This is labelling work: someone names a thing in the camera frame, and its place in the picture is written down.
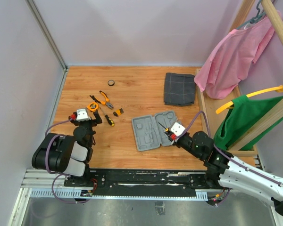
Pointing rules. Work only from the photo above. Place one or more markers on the yellow clothes hanger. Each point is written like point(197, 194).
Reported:
point(230, 104)

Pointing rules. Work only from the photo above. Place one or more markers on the orange black pliers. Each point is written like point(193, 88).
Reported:
point(106, 102)

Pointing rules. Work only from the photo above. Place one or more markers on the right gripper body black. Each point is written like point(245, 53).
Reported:
point(185, 142)

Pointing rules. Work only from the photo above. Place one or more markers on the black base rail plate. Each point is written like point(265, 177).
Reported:
point(143, 182)

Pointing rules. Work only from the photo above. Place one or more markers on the phillips screwdriver black yellow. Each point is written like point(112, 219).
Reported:
point(109, 120)

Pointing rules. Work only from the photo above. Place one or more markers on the hex key set orange holder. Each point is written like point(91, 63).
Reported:
point(118, 112)

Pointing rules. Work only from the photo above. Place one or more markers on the wooden clothes rack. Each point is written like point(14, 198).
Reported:
point(213, 108)

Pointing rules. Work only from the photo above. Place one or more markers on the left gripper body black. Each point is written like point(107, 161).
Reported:
point(88, 125)

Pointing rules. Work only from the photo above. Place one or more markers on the pink shirt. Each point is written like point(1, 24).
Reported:
point(230, 60)

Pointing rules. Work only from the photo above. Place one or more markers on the flathead screwdriver black yellow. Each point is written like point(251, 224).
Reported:
point(166, 131)

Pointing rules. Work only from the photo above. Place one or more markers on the yellow tape measure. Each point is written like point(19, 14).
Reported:
point(93, 107)

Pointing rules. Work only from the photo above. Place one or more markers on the green shirt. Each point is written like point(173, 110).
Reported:
point(244, 114)

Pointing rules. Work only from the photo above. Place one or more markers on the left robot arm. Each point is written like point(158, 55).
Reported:
point(68, 154)

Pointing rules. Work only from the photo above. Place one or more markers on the grey plastic tool case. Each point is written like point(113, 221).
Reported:
point(147, 131)

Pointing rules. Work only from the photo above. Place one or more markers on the dark grey checked cloth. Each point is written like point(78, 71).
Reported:
point(179, 89)

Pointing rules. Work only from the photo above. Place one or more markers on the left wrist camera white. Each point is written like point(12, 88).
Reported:
point(82, 115)

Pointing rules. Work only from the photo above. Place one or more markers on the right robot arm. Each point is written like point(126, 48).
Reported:
point(228, 171)

